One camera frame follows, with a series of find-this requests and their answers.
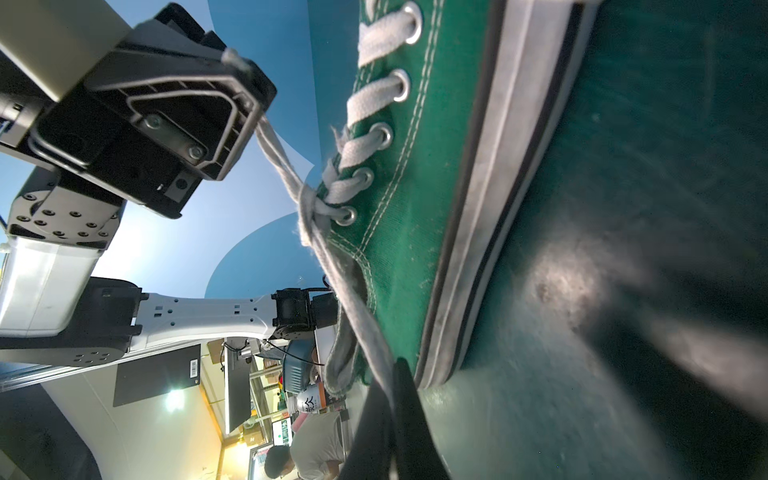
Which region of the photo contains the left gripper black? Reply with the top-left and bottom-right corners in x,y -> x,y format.
28,3 -> 277,219

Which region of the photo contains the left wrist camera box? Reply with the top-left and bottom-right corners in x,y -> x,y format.
1,0 -> 131,102

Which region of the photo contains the dark monitor screen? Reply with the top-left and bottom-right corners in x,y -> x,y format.
224,348 -> 251,434

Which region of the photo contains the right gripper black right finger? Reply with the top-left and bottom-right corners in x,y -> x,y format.
393,358 -> 450,480

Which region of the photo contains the person in grey shirt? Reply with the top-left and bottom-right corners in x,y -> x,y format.
264,411 -> 345,480

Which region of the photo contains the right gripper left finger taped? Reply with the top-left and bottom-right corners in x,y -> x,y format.
339,382 -> 395,480

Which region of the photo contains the green canvas sneaker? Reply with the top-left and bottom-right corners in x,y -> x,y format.
323,1 -> 599,393

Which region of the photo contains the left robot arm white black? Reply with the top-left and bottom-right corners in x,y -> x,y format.
1,1 -> 338,370

